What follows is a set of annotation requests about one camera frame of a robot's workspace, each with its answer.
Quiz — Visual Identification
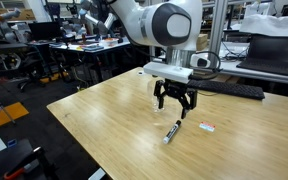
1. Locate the aluminium frame post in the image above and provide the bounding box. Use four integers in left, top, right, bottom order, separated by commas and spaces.
207, 0, 231, 69

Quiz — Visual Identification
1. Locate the black laptop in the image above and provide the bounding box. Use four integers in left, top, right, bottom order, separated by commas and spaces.
235, 33, 288, 77

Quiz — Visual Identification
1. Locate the small cardboard box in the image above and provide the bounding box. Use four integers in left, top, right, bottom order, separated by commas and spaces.
195, 33, 209, 52

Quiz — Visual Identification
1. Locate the orange clamp handle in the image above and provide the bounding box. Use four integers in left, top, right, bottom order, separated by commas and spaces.
3, 166, 28, 180

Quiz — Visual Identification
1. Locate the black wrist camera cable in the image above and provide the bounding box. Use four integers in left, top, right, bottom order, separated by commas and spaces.
187, 50, 224, 81

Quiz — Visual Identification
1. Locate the black marker with white label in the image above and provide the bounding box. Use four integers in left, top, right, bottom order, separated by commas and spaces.
162, 119, 182, 145

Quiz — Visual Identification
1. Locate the small red white sticker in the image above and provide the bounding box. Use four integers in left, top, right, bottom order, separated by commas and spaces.
198, 121, 217, 133

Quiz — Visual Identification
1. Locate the white cloth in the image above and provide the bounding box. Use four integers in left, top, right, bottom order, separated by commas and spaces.
238, 13, 288, 38

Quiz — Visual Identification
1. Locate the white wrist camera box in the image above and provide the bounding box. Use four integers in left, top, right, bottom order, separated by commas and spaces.
189, 53, 212, 69

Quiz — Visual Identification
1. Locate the orange bowl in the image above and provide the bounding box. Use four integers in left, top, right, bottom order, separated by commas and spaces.
101, 37, 120, 47

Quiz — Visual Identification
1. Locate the black office chair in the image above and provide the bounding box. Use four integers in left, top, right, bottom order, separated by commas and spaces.
17, 54, 48, 93

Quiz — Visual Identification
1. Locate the grey side bench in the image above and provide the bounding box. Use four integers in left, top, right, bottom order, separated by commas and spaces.
150, 39, 288, 88

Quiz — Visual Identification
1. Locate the orange floor mat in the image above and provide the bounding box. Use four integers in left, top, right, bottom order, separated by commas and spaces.
0, 101, 30, 130

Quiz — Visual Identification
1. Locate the black computer monitor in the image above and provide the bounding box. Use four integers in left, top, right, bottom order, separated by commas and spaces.
27, 21, 62, 42

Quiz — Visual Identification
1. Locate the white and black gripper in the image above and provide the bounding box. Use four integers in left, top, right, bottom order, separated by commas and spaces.
142, 61, 198, 120

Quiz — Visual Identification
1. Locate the cluttered lab table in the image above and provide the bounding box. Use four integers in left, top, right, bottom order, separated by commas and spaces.
48, 36, 132, 84

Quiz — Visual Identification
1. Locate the black computer keyboard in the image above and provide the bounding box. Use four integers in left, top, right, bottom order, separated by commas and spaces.
186, 79, 266, 101

